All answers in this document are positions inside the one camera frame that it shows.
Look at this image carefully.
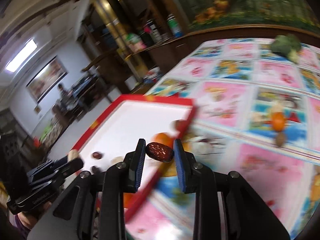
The dark red date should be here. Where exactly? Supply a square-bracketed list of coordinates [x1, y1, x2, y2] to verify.
[91, 166, 101, 174]
[92, 152, 103, 159]
[145, 142, 174, 163]

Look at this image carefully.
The dark red date front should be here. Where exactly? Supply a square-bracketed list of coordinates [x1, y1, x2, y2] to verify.
[92, 152, 103, 159]

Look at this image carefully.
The orange tangerine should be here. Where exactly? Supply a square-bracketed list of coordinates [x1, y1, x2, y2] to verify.
[271, 112, 286, 132]
[151, 133, 174, 148]

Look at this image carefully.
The orange tangerine front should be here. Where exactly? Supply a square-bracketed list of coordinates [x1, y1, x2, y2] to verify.
[151, 133, 174, 148]

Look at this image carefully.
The beige snack chunk large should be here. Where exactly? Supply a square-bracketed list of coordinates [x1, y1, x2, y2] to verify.
[110, 156, 124, 165]

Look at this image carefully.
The brown round fruit back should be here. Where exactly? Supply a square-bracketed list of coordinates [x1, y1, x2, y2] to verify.
[274, 132, 286, 147]

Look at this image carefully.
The brown round fruit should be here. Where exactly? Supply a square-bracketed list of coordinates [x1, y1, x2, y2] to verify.
[274, 132, 286, 147]
[171, 119, 189, 133]

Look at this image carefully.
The brown round fruit front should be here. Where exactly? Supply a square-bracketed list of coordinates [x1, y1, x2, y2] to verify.
[171, 119, 189, 133]

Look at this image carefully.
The person's left hand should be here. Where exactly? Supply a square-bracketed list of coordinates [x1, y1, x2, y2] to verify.
[17, 202, 52, 230]

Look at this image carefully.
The red shallow box tray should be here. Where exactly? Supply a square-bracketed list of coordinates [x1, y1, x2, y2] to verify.
[74, 94, 197, 226]

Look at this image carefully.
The seated person in background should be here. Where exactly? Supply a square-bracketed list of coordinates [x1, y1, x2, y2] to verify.
[57, 83, 71, 111]

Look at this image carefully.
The framed landscape painting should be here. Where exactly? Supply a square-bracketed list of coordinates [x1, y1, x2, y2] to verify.
[26, 56, 68, 103]

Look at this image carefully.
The colourful fruit pattern tablecloth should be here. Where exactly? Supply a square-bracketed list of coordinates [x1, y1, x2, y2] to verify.
[125, 37, 320, 240]

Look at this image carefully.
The dark wooden chair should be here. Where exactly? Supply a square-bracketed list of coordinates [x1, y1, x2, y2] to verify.
[81, 49, 148, 94]

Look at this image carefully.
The ceiling light panel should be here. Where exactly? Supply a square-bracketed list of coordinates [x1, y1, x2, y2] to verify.
[5, 39, 37, 73]

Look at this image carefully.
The black thermos flask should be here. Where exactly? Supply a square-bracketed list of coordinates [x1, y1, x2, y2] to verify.
[147, 20, 163, 43]

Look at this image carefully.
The green leafy vegetable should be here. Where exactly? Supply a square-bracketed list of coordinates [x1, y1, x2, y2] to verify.
[270, 34, 302, 64]

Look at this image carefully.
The green label plastic bottle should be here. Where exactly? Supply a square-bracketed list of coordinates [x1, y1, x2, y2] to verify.
[167, 14, 183, 38]

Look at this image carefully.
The flower and bamboo glass display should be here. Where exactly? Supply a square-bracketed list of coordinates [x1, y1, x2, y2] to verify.
[173, 0, 319, 34]

